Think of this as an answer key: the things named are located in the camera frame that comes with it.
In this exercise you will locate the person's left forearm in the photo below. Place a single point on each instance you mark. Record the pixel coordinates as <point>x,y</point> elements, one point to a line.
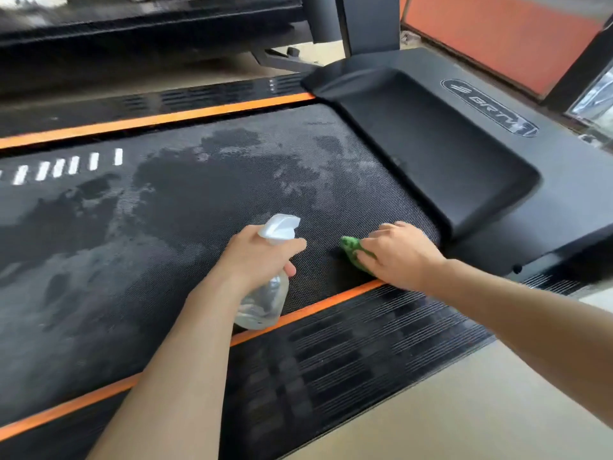
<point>177,378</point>

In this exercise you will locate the person's left hand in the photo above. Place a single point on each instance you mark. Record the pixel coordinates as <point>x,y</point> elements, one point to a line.
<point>249,263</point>

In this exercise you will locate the green cloth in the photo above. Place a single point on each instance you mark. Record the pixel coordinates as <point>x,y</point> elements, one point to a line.
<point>352,245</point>

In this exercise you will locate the person's right hand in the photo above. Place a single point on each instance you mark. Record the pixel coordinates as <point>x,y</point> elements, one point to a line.
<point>407,256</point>

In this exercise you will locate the person's right forearm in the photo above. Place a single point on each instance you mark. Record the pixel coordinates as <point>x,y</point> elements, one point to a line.
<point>536,325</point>

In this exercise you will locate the orange panel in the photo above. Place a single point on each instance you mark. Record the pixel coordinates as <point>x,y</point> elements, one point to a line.
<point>498,38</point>

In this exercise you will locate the clear spray bottle white trigger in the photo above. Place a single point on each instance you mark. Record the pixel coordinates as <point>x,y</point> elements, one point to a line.
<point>261,306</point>

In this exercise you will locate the floor socket with clear cover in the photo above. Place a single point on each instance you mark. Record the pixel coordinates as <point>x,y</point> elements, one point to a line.
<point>594,100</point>

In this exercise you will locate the black window frame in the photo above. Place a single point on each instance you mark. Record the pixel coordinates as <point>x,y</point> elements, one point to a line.
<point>579,76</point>

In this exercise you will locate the black orange-striped treadmill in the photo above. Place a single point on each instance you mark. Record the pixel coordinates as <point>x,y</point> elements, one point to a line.
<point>143,282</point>
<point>143,33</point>

